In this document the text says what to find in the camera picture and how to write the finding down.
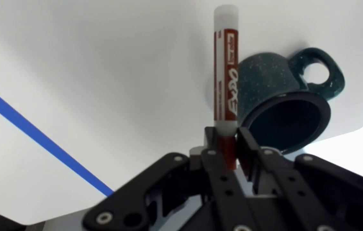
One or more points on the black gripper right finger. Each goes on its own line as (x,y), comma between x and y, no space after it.
(304,194)

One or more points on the dark green ceramic mug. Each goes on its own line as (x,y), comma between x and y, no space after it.
(283,102)

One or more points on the red Expo dry-erase marker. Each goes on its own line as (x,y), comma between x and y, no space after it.
(225,53)

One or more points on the blue tape line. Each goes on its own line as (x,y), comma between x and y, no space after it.
(34,134)

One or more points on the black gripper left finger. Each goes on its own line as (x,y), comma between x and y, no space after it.
(147,202)

